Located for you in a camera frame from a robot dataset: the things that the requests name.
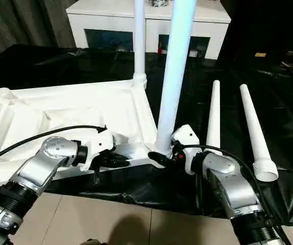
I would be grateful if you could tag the white sideboard cabinet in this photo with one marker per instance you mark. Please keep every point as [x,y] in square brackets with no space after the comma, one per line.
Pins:
[105,18]

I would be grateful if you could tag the yellow label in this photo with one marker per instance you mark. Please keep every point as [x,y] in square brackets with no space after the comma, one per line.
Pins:
[260,54]

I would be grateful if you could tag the white plastic table leg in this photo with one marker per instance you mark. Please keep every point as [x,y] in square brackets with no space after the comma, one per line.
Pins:
[214,114]
[253,127]
[177,76]
[139,38]

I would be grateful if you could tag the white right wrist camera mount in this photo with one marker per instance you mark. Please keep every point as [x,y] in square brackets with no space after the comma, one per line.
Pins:
[187,137]

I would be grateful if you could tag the white plastic table top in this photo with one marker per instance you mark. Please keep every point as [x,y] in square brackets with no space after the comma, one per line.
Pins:
[72,104]

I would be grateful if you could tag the white mug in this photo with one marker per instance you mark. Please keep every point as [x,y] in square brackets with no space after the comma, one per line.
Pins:
[195,53]

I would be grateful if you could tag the black work mat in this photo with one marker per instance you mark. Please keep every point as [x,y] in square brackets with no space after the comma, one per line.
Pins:
[59,63]

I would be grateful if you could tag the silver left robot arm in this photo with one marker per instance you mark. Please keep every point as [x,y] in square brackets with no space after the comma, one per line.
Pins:
[47,158]

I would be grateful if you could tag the grey curtain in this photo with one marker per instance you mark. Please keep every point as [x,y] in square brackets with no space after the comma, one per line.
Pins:
[21,25]

